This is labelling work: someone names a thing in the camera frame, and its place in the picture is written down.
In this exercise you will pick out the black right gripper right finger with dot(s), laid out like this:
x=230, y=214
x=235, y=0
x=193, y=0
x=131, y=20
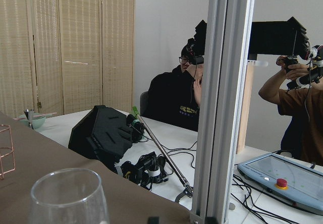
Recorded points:
x=210, y=220

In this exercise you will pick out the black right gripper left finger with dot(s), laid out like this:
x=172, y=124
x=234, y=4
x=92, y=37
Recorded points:
x=153, y=220

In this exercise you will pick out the copper wire bottle basket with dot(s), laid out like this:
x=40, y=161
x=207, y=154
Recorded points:
x=8, y=163

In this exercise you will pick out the telescopic metal pole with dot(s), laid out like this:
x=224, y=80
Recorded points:
x=188, y=190

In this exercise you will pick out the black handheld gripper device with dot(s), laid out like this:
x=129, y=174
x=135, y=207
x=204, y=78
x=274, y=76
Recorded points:
x=149, y=169

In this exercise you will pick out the clear wine glass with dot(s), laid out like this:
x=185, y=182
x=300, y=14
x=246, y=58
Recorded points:
x=69, y=196

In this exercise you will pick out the black equipment case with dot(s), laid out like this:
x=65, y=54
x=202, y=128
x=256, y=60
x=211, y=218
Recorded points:
x=102, y=135

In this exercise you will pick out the blue teach pendant tablet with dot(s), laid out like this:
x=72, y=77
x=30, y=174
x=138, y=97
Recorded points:
x=285, y=178

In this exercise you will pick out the person in brown shirt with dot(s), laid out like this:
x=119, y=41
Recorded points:
x=303, y=137

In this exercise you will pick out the person in black hoodie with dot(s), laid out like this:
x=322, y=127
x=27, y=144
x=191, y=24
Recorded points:
x=175, y=97

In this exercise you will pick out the green bowl on side table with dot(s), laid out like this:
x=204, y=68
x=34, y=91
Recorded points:
x=38, y=119

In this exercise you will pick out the steel jigger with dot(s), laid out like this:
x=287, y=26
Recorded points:
x=29, y=113

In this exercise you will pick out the bamboo folding screen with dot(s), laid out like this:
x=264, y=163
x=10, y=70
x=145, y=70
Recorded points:
x=66, y=56

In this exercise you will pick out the aluminium frame post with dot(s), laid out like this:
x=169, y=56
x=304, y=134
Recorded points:
x=226, y=51

